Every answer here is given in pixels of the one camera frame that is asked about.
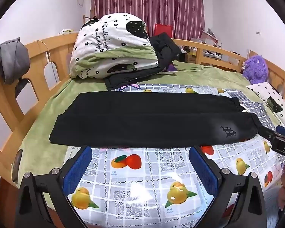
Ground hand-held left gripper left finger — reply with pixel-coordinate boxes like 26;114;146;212
18;145;93;228

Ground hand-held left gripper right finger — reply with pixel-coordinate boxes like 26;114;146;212
189;145;268;228

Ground black pants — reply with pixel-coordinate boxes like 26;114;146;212
49;91;264;148

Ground white flower print pillow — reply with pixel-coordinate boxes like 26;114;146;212
247;82;285;127

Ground fruit print plastic sheet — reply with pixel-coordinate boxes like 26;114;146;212
64;83;285;228

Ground purple plush toy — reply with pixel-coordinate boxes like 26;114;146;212
242;55;269;85

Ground green bed sheet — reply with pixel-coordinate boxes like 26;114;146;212
11;60;285;209

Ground purple cloth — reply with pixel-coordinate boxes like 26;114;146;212
165;62;178;73

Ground cardboard box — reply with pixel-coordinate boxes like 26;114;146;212
201;28;223;48

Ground black jacket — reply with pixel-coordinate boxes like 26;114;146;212
104;32;182;91

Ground grey garment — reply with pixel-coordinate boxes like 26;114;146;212
0;37;30;85

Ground folded white flower print quilt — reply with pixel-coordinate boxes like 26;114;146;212
69;14;159;79

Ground red chair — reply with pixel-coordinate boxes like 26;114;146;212
154;23;173;38

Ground maroon patterned curtain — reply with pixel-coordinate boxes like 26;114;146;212
90;0;206;40

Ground white charging cable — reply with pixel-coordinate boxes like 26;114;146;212
36;40;60;81

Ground wooden bed frame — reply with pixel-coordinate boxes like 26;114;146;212
0;32;285;228

